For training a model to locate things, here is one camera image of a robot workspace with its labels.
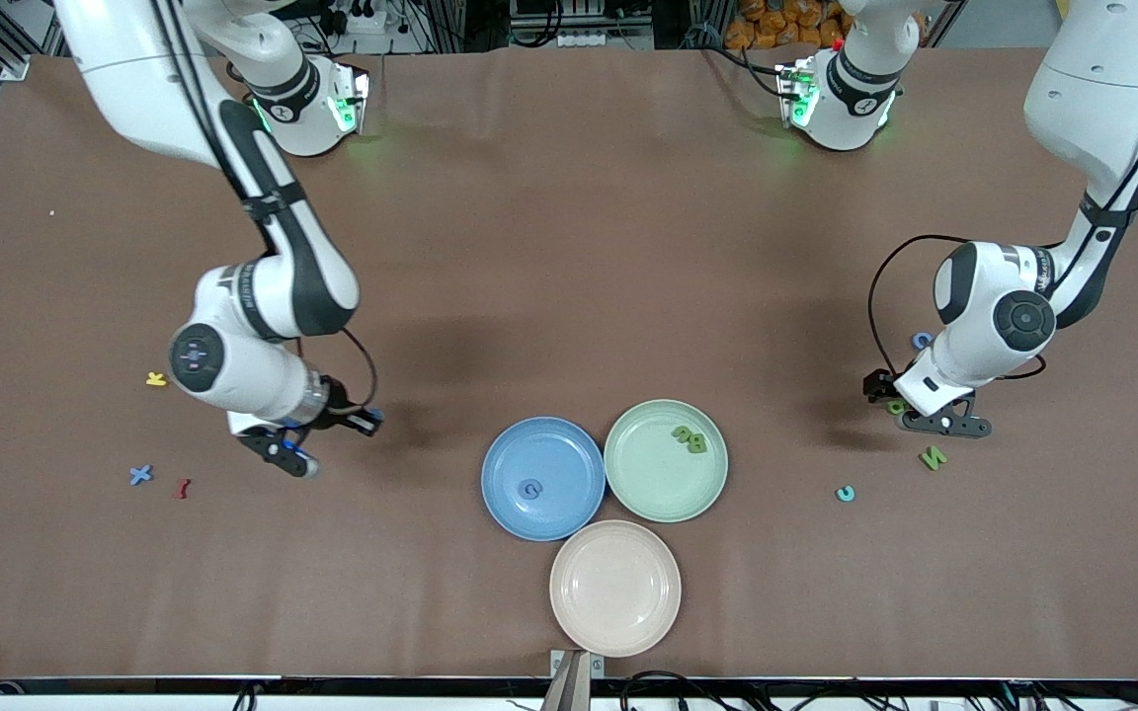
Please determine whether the beige round plate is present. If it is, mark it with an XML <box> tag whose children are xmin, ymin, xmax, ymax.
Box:
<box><xmin>549</xmin><ymin>520</ymin><xmax>682</xmax><ymax>659</ymax></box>

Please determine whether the black table edge rail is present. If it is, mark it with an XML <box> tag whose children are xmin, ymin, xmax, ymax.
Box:
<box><xmin>0</xmin><ymin>675</ymin><xmax>1138</xmax><ymax>698</ymax></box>

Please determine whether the blue round plate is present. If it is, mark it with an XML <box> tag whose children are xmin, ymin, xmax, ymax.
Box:
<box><xmin>481</xmin><ymin>417</ymin><xmax>607</xmax><ymax>542</ymax></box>

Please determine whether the black equipment rack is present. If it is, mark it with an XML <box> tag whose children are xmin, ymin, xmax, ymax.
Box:
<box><xmin>508</xmin><ymin>0</ymin><xmax>657</xmax><ymax>50</ymax></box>

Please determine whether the black cable loop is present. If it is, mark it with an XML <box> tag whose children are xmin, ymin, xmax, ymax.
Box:
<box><xmin>620</xmin><ymin>671</ymin><xmax>728</xmax><ymax>711</ymax></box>

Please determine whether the bag of orange fruit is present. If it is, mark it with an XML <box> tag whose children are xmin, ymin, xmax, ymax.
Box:
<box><xmin>724</xmin><ymin>0</ymin><xmax>852</xmax><ymax>50</ymax></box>

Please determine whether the green round plate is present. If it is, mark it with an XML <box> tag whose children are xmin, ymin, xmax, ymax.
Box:
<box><xmin>604</xmin><ymin>399</ymin><xmax>729</xmax><ymax>523</ymax></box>

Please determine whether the brown table cover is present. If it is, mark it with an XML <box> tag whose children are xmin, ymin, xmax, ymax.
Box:
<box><xmin>0</xmin><ymin>44</ymin><xmax>1138</xmax><ymax>682</ymax></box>

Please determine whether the aluminium frame profile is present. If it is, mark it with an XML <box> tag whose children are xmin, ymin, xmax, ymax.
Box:
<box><xmin>0</xmin><ymin>0</ymin><xmax>66</xmax><ymax>82</ymax></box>

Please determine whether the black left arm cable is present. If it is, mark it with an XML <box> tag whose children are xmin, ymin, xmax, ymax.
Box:
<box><xmin>870</xmin><ymin>0</ymin><xmax>1138</xmax><ymax>386</ymax></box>

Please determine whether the white power strip with plugs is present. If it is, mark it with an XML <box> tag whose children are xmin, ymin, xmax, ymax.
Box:
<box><xmin>327</xmin><ymin>0</ymin><xmax>387</xmax><ymax>36</ymax></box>

